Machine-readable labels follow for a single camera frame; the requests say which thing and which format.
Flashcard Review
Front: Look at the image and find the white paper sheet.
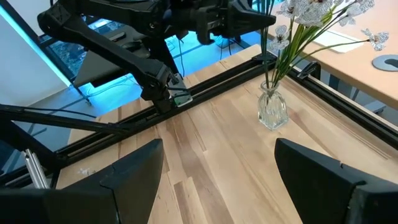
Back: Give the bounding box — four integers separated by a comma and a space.
310, 29, 364, 54

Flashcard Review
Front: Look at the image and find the light wooden desk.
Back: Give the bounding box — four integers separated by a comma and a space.
269, 0, 398, 111

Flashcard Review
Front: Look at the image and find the black diagonal frame strut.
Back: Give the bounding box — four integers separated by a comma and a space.
0, 104, 131, 134

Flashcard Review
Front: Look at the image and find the black aluminium frame rail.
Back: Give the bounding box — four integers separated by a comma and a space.
267, 55, 398, 150
54, 54, 277, 167

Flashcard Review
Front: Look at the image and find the grey round cable grommet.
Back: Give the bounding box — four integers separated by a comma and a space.
372, 54, 398, 72

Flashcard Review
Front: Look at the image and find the silver aluminium extrusion leg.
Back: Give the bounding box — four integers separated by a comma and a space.
22, 148, 50, 190

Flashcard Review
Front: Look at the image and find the clear ribbed glass vase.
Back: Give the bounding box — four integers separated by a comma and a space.
257, 80, 289, 131

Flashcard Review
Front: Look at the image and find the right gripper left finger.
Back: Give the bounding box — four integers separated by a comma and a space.
0, 139, 165, 224

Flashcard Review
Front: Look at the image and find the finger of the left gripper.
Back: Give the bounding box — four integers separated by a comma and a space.
228, 0, 277, 39

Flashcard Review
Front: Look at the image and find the black clamp lever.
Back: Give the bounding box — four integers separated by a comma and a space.
297, 60, 322, 80

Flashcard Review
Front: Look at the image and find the black remote control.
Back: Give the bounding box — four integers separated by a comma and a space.
108, 30, 127, 42

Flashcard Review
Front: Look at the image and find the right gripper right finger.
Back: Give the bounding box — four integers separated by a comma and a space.
274, 138, 398, 224

